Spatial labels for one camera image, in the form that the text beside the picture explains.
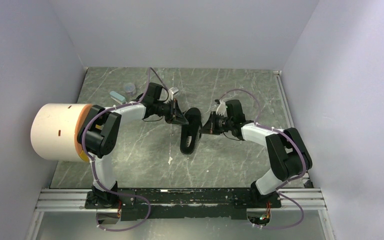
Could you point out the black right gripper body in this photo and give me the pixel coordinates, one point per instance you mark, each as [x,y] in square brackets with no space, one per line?
[220,123]

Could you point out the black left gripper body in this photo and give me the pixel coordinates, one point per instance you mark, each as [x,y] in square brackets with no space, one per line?
[164,109]

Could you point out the black canvas sneaker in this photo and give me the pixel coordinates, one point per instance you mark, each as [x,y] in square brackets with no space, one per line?
[190,133]

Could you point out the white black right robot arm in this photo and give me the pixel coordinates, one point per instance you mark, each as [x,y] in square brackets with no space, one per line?
[287,153]

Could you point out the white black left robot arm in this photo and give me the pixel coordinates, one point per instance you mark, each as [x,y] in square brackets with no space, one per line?
[99,133]

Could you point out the light blue stapler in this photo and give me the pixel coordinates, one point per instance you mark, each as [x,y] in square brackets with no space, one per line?
[120,99]

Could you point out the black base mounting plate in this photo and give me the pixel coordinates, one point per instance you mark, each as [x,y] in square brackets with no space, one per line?
[177,203]

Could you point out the beige cylinder with coloured face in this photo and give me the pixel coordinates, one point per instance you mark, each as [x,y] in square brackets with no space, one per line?
[55,129]

